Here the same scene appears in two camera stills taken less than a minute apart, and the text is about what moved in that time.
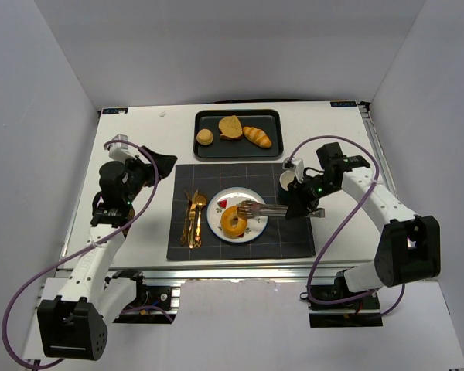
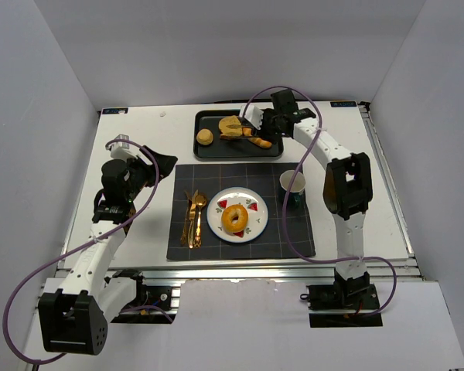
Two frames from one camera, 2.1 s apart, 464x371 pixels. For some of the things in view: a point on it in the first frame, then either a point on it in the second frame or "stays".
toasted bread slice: x=230 y=127 stays
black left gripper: x=151 y=166 stays
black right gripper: x=298 y=200 → x=267 y=124
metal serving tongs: x=248 y=209 → x=241 y=127
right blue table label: x=342 y=104 stays
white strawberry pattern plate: x=234 y=196 stays
